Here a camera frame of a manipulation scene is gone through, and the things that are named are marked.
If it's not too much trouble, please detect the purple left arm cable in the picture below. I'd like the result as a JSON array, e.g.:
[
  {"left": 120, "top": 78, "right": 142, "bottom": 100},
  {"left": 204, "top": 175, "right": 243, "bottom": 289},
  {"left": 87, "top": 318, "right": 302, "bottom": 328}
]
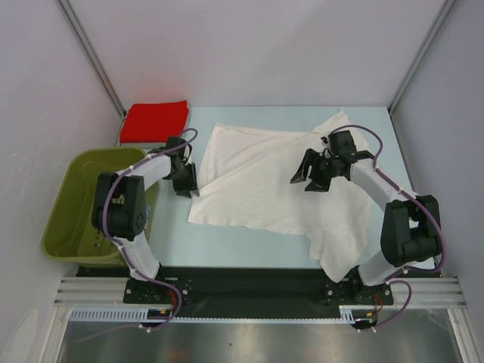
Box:
[{"left": 73, "top": 128, "right": 200, "bottom": 343}]

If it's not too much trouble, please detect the aluminium front rail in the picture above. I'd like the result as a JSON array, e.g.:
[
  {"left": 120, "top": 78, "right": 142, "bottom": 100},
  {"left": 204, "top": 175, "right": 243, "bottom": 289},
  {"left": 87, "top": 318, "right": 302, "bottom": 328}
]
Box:
[{"left": 54, "top": 277, "right": 467, "bottom": 309}]

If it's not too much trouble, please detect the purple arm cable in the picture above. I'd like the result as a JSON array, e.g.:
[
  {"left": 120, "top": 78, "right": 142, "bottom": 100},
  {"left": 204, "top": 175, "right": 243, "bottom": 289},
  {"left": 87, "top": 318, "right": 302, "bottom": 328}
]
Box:
[
  {"left": 330, "top": 124, "right": 443, "bottom": 334},
  {"left": 73, "top": 128, "right": 200, "bottom": 343}
]

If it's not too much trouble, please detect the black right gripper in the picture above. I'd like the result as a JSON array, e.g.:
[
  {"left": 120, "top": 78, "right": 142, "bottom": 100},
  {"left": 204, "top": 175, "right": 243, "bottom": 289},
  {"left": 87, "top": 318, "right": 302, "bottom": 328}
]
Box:
[{"left": 290, "top": 148, "right": 340, "bottom": 192}]

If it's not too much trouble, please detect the aluminium frame post left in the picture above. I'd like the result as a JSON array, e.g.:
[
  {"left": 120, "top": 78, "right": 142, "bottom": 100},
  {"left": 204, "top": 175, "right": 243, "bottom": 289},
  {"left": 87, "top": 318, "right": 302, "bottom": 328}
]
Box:
[{"left": 55, "top": 0, "right": 127, "bottom": 119}]

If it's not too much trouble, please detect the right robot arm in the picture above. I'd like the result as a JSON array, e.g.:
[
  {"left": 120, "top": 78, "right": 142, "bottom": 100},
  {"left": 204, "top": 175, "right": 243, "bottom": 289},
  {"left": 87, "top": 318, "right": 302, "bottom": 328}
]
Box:
[{"left": 290, "top": 126, "right": 445, "bottom": 306}]

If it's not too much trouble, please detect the white t shirt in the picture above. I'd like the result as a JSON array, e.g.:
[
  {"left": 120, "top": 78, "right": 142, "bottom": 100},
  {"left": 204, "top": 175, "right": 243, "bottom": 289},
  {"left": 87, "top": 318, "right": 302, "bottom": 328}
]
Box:
[{"left": 188, "top": 110, "right": 373, "bottom": 282}]

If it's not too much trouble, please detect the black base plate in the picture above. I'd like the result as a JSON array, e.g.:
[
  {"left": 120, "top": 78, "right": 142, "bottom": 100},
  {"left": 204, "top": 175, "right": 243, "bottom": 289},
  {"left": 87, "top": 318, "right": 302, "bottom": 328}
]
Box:
[{"left": 76, "top": 267, "right": 393, "bottom": 321}]

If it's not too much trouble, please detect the olive green plastic bin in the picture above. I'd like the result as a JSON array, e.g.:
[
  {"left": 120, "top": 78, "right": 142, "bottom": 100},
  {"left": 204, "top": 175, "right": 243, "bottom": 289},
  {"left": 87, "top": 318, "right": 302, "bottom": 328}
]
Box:
[{"left": 42, "top": 147, "right": 146, "bottom": 268}]

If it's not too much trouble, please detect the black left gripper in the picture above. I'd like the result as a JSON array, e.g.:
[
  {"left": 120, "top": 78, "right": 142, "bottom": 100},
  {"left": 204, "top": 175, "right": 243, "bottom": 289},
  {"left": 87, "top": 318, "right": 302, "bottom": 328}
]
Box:
[{"left": 169, "top": 161, "right": 199, "bottom": 198}]

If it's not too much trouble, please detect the white slotted cable duct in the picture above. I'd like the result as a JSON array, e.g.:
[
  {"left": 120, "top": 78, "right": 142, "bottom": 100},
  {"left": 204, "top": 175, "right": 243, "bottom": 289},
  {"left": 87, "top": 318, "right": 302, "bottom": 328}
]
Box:
[{"left": 70, "top": 307, "right": 375, "bottom": 324}]

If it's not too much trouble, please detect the folded red t shirt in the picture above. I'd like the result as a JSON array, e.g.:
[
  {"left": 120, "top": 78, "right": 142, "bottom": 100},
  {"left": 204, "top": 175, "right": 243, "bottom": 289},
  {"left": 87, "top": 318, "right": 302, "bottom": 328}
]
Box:
[{"left": 119, "top": 99, "right": 191, "bottom": 144}]

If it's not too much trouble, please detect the aluminium frame post right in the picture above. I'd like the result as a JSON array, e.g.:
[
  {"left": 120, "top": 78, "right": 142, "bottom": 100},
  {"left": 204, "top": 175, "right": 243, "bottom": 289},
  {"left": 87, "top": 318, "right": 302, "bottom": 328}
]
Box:
[{"left": 387, "top": 0, "right": 458, "bottom": 117}]

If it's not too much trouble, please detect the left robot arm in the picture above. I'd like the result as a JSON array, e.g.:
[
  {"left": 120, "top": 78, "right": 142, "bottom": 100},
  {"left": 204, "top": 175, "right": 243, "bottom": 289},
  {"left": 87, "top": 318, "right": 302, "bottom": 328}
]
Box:
[{"left": 92, "top": 136, "right": 199, "bottom": 303}]

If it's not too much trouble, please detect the aluminium frame post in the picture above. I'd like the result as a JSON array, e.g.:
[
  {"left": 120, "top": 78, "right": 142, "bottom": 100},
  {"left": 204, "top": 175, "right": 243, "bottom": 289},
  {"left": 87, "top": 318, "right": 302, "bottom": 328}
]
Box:
[
  {"left": 387, "top": 0, "right": 458, "bottom": 117},
  {"left": 55, "top": 0, "right": 127, "bottom": 119}
]

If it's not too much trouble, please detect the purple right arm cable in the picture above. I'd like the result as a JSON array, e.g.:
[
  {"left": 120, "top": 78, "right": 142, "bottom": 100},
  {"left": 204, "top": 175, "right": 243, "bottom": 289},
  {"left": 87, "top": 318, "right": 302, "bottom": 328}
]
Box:
[{"left": 330, "top": 124, "right": 443, "bottom": 334}]

